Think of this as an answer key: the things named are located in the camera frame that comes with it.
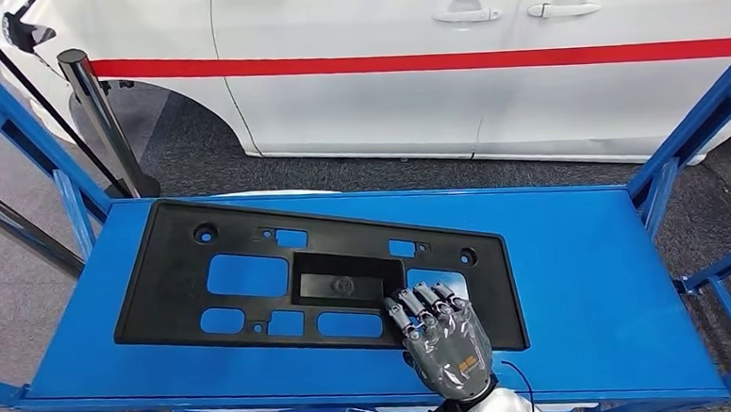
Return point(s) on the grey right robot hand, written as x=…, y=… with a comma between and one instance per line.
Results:
x=451, y=350

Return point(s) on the black plastic plate part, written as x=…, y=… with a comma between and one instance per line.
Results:
x=176, y=289

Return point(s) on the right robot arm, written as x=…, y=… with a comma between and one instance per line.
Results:
x=508, y=411

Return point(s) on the blue metal shelf rack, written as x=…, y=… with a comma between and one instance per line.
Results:
x=719, y=267
x=563, y=282

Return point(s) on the white car with red stripe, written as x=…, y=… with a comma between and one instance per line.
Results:
x=367, y=111

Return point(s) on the thin black barrier belt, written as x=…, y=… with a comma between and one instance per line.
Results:
x=37, y=98

